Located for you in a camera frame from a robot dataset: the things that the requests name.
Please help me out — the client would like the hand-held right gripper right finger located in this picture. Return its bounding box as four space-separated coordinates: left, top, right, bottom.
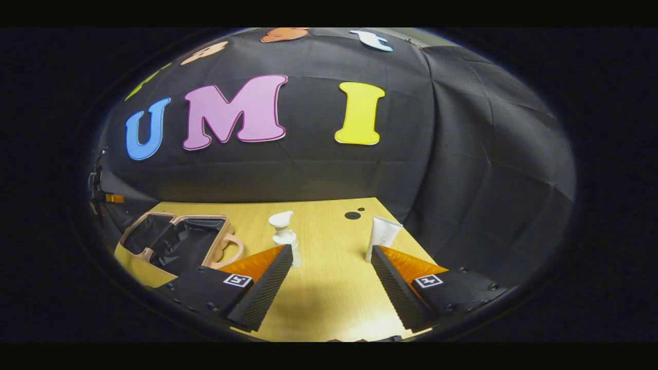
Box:
371 245 510 332

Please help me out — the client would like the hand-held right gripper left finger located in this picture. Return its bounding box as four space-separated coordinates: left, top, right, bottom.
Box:
154 244 295 332

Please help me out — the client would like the white squeeze tube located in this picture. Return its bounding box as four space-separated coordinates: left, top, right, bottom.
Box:
365 215 404 264

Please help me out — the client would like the white pump bottle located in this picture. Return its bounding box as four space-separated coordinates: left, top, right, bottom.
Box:
268 210 304 269

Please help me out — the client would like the pink suitcase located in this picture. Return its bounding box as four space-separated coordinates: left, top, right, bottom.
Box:
119 210 245 279

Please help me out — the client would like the black backdrop cloth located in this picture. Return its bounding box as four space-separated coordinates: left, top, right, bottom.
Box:
95 28 576 288

